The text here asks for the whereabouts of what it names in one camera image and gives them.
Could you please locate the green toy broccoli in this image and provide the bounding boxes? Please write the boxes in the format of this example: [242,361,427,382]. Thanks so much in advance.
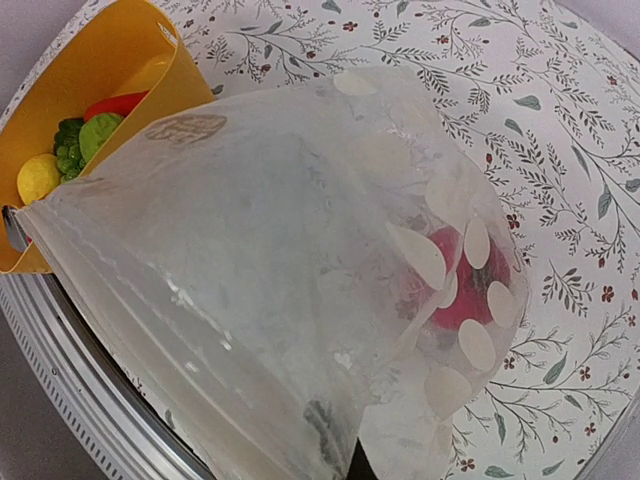
[54,117,84,162]

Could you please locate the clear zip top bag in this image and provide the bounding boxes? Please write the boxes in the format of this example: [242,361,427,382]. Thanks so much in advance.
[17,67,528,479]

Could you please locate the yellow plastic basket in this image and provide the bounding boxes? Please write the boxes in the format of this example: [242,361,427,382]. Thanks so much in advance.
[0,0,219,275]

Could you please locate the orange toy carrot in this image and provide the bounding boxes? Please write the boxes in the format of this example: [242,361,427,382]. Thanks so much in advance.
[84,91,148,122]

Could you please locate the green toy cabbage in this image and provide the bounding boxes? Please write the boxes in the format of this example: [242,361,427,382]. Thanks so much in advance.
[79,113,124,163]

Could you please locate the yellow toy lemon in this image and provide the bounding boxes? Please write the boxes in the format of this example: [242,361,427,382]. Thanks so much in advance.
[16,153,61,205]

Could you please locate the floral tablecloth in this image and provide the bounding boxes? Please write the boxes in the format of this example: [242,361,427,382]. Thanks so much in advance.
[0,0,640,480]

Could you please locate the red toy tomato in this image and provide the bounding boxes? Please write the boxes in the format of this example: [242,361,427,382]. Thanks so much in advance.
[399,224,512,331]

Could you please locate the green toy grapes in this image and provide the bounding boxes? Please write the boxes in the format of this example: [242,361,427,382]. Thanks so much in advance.
[57,156,85,183]

